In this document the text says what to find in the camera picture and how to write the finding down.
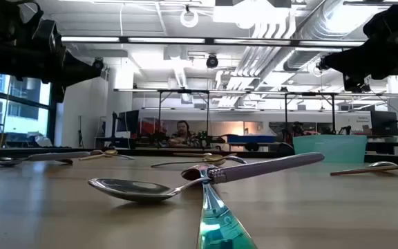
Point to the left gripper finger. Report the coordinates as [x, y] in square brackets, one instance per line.
[78, 76]
[76, 64]

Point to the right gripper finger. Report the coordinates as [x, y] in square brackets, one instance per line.
[339, 59]
[339, 70]

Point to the iridescent rainbow spoon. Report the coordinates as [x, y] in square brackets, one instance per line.
[96, 152]
[240, 160]
[219, 224]

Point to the gold spoon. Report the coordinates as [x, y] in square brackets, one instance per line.
[365, 170]
[111, 152]
[214, 159]

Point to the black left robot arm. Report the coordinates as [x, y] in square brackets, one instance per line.
[5, 58]

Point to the black round lamp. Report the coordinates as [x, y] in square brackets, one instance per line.
[98, 64]

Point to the black computer monitor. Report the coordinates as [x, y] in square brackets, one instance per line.
[383, 122]
[128, 121]

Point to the white ceiling pipes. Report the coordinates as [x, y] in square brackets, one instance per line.
[261, 58]

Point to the teal plastic tray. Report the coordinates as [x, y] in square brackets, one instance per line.
[330, 148]

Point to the blue storage bin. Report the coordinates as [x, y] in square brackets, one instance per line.
[251, 139]

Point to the person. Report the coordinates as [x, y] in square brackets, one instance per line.
[183, 133]

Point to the black overhead light bar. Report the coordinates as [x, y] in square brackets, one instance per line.
[213, 41]

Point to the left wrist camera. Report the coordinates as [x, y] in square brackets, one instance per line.
[47, 34]

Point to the silver ventilation duct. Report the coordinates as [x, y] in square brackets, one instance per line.
[327, 20]

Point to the black background rig frame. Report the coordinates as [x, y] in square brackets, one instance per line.
[160, 110]
[333, 114]

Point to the window with black frame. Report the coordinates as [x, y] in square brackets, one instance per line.
[23, 103]

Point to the black aluminium table frame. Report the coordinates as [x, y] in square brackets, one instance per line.
[143, 152]

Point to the black overhead camera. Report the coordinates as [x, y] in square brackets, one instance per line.
[212, 61]

